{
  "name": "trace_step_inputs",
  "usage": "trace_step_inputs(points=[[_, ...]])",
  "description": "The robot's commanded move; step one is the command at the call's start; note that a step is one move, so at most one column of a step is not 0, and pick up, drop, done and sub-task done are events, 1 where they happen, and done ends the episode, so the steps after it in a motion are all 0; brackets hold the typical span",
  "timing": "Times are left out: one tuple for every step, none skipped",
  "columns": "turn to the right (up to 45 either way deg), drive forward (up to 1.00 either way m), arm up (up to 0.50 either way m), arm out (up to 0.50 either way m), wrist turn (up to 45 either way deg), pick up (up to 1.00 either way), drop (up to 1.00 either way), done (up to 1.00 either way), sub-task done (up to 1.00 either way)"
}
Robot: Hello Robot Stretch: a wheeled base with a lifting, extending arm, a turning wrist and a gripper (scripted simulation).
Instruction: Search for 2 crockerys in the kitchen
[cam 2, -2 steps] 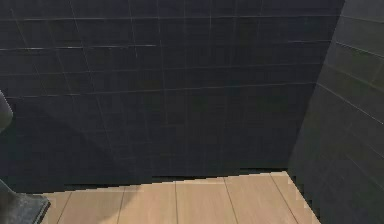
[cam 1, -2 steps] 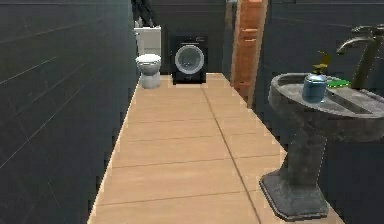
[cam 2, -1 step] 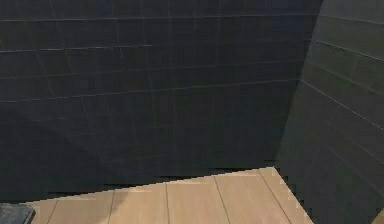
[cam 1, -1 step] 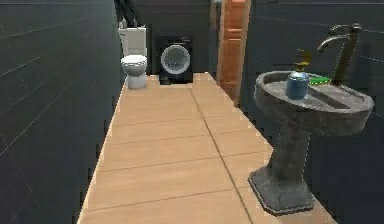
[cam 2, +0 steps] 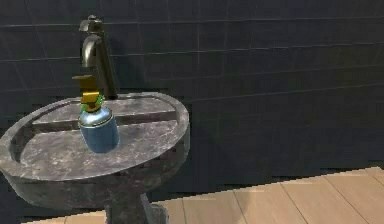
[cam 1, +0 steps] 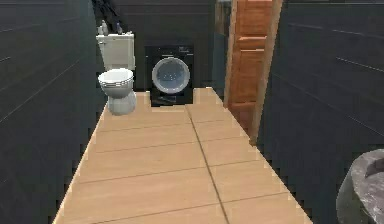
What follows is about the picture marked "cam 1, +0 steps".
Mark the black washing machine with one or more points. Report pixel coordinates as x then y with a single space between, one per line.
170 75

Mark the brown wooden room door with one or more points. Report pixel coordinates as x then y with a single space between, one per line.
248 60

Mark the white toilet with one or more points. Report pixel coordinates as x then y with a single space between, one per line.
117 60

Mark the dark blue bottle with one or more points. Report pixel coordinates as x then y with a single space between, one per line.
119 28

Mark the grey spray bottle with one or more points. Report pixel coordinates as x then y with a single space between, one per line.
104 28

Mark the grey round stone bin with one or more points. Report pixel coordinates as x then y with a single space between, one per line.
365 190

